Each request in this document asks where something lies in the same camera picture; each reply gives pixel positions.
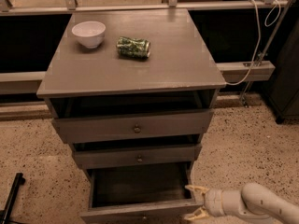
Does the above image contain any diagonal metal strut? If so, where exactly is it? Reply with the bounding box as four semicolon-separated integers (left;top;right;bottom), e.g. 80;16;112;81
240;0;295;107

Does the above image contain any dark cabinet at right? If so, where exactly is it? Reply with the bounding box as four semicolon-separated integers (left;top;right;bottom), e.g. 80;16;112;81
262;19;299;124

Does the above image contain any grey metal frame rail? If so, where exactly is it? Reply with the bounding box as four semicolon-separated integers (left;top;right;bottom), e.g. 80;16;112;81
0;61;275;95

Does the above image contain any black metal bar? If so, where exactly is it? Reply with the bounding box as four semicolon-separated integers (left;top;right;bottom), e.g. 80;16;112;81
0;173;25;224

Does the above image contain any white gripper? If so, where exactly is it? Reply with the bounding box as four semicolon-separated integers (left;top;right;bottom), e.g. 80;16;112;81
183;185;224;221

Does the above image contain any crushed green soda can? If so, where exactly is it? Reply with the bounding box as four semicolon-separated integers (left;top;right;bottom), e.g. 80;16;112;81
116;36;150;59

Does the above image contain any grey bottom drawer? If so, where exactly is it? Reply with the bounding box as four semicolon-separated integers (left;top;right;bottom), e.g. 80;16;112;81
80;162;198;224

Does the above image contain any grey drawer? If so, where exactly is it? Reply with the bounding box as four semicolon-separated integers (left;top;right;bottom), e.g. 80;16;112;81
53;109;213;144
73;144;201;169
80;162;198;224

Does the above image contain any grey top drawer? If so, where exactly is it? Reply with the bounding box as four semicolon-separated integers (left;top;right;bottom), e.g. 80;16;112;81
53;109;213;144

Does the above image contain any grey wooden drawer cabinet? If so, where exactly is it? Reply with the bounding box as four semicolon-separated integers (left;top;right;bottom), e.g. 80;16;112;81
36;7;227;185

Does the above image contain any grey middle drawer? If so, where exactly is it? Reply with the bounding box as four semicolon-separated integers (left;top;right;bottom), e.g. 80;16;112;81
73;144;201;169

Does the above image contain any white ceramic bowl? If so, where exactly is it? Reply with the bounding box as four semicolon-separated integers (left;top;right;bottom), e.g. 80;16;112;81
72;21;106;49

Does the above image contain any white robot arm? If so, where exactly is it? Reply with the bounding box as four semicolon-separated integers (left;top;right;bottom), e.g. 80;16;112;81
184;183;299;224

